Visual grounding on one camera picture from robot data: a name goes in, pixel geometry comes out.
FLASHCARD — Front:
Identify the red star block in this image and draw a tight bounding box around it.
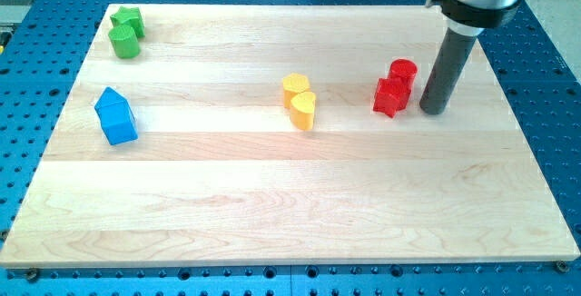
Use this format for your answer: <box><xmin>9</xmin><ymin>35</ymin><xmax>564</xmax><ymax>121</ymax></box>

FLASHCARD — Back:
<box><xmin>372</xmin><ymin>78</ymin><xmax>411</xmax><ymax>118</ymax></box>

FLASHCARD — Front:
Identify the green star block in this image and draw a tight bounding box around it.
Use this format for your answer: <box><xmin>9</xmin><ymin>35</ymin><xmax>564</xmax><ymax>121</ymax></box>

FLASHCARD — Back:
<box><xmin>110</xmin><ymin>6</ymin><xmax>145</xmax><ymax>38</ymax></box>

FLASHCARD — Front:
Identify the yellow heart block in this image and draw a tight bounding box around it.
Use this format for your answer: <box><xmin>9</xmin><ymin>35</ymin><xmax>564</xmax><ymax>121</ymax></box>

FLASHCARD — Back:
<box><xmin>290</xmin><ymin>92</ymin><xmax>317</xmax><ymax>131</ymax></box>

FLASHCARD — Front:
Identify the yellow hexagon block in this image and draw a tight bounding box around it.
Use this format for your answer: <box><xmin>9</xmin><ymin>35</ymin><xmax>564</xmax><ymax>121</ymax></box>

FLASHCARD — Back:
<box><xmin>282</xmin><ymin>73</ymin><xmax>310</xmax><ymax>108</ymax></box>

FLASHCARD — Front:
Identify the light wooden board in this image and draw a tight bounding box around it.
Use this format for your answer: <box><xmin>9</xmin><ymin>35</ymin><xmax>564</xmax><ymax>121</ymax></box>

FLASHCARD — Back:
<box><xmin>1</xmin><ymin>5</ymin><xmax>579</xmax><ymax>269</ymax></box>

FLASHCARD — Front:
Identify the red cylinder block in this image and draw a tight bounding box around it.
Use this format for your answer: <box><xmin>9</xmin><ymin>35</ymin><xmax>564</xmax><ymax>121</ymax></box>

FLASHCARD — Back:
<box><xmin>388</xmin><ymin>59</ymin><xmax>418</xmax><ymax>90</ymax></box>

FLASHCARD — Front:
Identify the blue pentagon block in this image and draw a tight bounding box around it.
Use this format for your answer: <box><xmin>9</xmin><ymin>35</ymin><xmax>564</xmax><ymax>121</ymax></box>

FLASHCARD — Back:
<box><xmin>94</xmin><ymin>87</ymin><xmax>138</xmax><ymax>145</ymax></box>

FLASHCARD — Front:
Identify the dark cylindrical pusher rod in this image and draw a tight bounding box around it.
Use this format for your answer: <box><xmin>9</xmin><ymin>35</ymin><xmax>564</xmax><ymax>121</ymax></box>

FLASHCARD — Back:
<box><xmin>419</xmin><ymin>28</ymin><xmax>477</xmax><ymax>115</ymax></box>

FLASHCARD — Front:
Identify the green cylinder block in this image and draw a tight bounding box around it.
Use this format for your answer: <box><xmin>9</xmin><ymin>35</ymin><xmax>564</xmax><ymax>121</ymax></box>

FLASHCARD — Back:
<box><xmin>108</xmin><ymin>25</ymin><xmax>141</xmax><ymax>59</ymax></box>

